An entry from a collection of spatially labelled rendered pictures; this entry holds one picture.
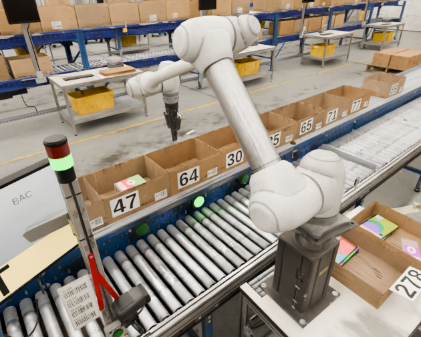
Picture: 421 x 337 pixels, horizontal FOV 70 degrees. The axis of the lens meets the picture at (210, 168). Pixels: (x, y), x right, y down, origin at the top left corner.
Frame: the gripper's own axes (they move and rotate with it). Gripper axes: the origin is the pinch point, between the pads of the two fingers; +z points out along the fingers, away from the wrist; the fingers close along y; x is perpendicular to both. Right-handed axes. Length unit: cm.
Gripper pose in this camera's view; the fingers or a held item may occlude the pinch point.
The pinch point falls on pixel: (174, 135)
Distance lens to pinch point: 178.0
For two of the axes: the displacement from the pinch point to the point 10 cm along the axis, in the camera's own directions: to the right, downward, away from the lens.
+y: 8.1, 3.1, -5.0
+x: 5.9, -4.5, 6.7
